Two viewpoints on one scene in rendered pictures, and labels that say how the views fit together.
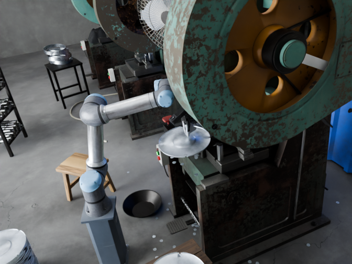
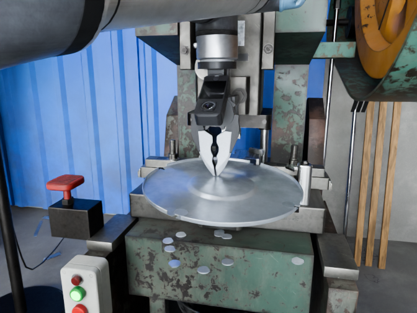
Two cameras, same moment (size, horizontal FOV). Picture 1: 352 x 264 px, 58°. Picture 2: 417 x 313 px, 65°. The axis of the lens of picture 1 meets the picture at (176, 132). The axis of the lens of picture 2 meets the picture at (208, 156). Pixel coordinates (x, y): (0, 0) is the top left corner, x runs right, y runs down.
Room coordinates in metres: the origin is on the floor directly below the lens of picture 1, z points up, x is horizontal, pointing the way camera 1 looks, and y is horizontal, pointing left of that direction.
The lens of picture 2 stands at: (1.21, 0.47, 0.98)
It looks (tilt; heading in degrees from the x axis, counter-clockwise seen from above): 14 degrees down; 300
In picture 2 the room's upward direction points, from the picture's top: straight up
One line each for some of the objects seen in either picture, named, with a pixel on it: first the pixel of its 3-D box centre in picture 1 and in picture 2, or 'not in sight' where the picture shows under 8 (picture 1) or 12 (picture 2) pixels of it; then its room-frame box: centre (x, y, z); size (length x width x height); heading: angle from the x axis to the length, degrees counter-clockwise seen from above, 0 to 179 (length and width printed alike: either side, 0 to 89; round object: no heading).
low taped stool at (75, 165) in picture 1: (87, 179); not in sight; (2.06, 0.76, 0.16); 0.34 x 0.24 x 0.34; 63
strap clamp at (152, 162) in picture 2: not in sight; (169, 158); (1.74, -0.23, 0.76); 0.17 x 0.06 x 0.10; 19
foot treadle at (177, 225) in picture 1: (209, 215); not in sight; (1.54, -0.15, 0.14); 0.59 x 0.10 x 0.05; 109
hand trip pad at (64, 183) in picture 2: (168, 122); (67, 195); (1.82, 0.04, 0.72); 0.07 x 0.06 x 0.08; 109
